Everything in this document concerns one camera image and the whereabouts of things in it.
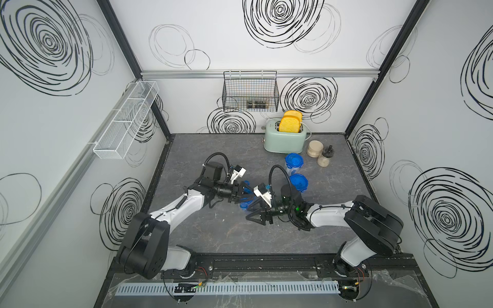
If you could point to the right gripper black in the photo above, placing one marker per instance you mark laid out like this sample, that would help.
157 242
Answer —
266 212

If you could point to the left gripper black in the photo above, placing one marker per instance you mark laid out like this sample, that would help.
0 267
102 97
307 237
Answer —
235 192

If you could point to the clear plastic container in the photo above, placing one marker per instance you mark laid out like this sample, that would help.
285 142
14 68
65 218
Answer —
244 206

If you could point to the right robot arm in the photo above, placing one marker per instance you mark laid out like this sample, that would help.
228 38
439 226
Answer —
377 230

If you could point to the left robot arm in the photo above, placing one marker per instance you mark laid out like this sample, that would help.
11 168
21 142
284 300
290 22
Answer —
145 247

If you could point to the middle clear container blue lid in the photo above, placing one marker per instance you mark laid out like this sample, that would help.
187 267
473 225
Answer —
300 182

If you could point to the clear container blue lid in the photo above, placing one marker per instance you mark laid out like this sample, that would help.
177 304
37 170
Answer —
293 163
300 182

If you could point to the far clear container blue lid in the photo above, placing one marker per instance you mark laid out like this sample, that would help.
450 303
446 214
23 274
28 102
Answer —
293 163

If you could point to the mint green toaster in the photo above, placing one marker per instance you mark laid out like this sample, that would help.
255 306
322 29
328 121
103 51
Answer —
275 141

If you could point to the yellow sponge toast front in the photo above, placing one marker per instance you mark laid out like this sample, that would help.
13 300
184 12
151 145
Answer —
290 124

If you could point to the yellow sponge toast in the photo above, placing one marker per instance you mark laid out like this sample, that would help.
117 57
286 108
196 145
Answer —
290 124
294 114

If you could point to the beige round jar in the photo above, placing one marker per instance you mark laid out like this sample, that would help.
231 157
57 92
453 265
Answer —
314 149

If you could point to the small bottle black cap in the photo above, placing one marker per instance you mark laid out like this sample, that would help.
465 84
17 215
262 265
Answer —
325 156

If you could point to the yellow sponge toast back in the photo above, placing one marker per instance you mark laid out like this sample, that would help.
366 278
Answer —
294 114

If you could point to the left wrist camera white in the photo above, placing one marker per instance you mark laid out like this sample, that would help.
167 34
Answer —
237 172

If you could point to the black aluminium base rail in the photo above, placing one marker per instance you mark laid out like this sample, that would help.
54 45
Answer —
262 265

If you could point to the black wire wall basket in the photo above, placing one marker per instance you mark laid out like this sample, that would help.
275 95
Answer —
250 91

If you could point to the white slotted cable duct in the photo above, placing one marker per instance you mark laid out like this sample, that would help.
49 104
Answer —
229 288

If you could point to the white mesh wall shelf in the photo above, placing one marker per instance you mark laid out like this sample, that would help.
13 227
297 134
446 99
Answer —
130 115

